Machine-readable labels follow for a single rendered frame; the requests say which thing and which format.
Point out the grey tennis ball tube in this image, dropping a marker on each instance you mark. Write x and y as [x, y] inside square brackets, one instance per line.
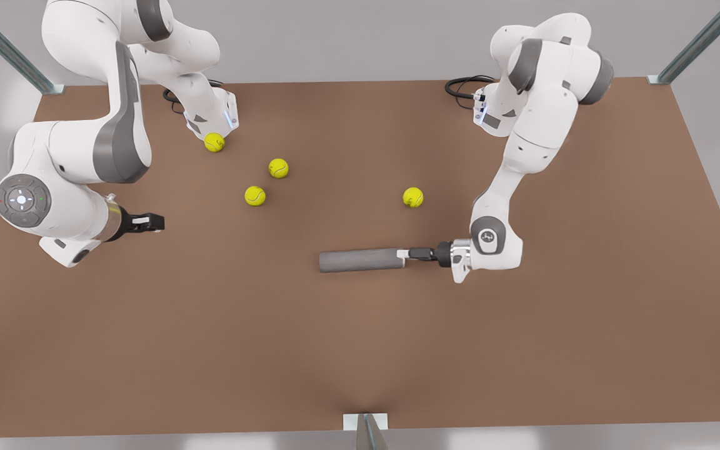
[360, 260]

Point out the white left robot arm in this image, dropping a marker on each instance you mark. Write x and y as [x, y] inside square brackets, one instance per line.
[541, 119]

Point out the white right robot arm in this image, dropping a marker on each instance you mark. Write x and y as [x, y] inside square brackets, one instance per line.
[79, 144]

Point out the yellow tennis ball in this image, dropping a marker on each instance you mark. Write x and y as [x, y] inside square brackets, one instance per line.
[214, 142]
[255, 195]
[413, 197]
[278, 168]

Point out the silver frame post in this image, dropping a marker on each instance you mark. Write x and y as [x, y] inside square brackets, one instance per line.
[4, 47]
[367, 431]
[697, 44]

